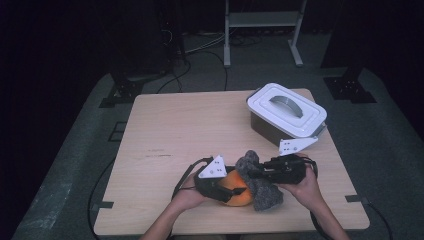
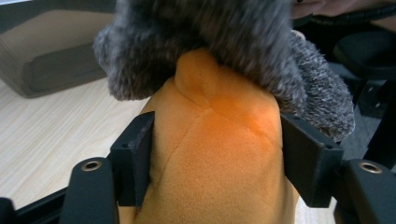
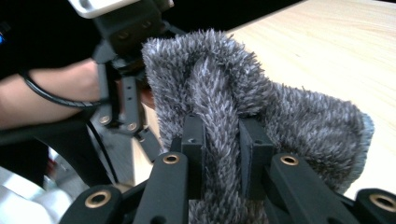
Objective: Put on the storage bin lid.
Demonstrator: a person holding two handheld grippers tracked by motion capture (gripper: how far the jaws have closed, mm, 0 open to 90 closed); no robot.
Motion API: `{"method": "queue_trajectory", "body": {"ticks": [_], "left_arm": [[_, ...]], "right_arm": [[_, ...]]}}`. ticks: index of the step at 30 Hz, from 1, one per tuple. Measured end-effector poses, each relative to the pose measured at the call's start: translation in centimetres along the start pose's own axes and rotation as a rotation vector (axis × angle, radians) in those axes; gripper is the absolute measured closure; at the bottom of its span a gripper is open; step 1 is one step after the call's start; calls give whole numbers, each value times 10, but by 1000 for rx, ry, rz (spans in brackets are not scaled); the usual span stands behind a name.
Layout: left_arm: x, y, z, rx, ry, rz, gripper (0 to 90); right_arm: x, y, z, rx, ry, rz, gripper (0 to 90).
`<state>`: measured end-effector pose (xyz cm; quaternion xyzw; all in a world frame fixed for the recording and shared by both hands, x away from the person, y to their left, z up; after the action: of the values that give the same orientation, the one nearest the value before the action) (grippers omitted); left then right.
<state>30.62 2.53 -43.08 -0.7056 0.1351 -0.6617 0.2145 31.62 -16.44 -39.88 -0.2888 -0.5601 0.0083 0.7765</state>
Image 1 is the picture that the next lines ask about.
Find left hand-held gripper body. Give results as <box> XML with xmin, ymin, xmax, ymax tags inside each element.
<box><xmin>194</xmin><ymin>154</ymin><xmax>231</xmax><ymax>203</ymax></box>

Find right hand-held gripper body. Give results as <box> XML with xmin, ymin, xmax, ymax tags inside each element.
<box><xmin>263</xmin><ymin>136</ymin><xmax>319</xmax><ymax>185</ymax></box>

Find orange plush toy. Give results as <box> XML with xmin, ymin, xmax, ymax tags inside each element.
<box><xmin>218</xmin><ymin>169</ymin><xmax>253</xmax><ymax>208</ymax></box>

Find grey cloth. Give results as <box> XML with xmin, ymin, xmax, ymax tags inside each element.
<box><xmin>235</xmin><ymin>149</ymin><xmax>284</xmax><ymax>212</ymax></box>

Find clear brown storage box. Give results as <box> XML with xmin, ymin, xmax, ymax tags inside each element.
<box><xmin>248</xmin><ymin>87</ymin><xmax>328</xmax><ymax>147</ymax></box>

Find white lid with grey handle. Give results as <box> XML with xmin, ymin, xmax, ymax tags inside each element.
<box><xmin>246</xmin><ymin>82</ymin><xmax>328</xmax><ymax>142</ymax></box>

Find person's right hand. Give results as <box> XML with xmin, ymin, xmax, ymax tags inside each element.
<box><xmin>278</xmin><ymin>153</ymin><xmax>319</xmax><ymax>209</ymax></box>

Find person's left hand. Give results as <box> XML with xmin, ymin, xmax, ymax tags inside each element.
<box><xmin>171</xmin><ymin>173</ymin><xmax>208</xmax><ymax>213</ymax></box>

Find black tape strip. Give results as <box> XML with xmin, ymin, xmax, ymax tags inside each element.
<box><xmin>91</xmin><ymin>200</ymin><xmax>114</xmax><ymax>213</ymax></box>
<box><xmin>344</xmin><ymin>194</ymin><xmax>370</xmax><ymax>205</ymax></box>

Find black stand base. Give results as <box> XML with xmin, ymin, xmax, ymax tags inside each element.
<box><xmin>99</xmin><ymin>78</ymin><xmax>148</xmax><ymax>109</ymax></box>
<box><xmin>323</xmin><ymin>64</ymin><xmax>378</xmax><ymax>104</ymax></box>

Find black tape square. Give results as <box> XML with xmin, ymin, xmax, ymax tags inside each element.
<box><xmin>108</xmin><ymin>121</ymin><xmax>128</xmax><ymax>143</ymax></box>

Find white metal stand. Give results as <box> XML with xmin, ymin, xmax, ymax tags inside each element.
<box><xmin>223</xmin><ymin>0</ymin><xmax>308</xmax><ymax>69</ymax></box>

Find right hand-held gripper cable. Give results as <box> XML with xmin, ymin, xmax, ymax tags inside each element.
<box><xmin>299</xmin><ymin>155</ymin><xmax>394</xmax><ymax>240</ymax></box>

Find hand-held gripper cable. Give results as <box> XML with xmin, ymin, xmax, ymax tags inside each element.
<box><xmin>171</xmin><ymin>156</ymin><xmax>214</xmax><ymax>201</ymax></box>
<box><xmin>299</xmin><ymin>155</ymin><xmax>394</xmax><ymax>240</ymax></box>

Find left hand-held gripper cable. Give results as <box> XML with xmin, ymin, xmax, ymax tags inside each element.
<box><xmin>171</xmin><ymin>156</ymin><xmax>214</xmax><ymax>201</ymax></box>

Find black floor cable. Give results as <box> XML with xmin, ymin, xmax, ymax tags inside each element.
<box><xmin>196</xmin><ymin>49</ymin><xmax>229</xmax><ymax>92</ymax></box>
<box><xmin>156</xmin><ymin>59</ymin><xmax>193</xmax><ymax>94</ymax></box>

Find white floor cables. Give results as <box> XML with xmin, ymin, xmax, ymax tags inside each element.
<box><xmin>184</xmin><ymin>32</ymin><xmax>227</xmax><ymax>55</ymax></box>

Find long black cable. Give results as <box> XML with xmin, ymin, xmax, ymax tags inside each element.
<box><xmin>87</xmin><ymin>159</ymin><xmax>116</xmax><ymax>240</ymax></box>

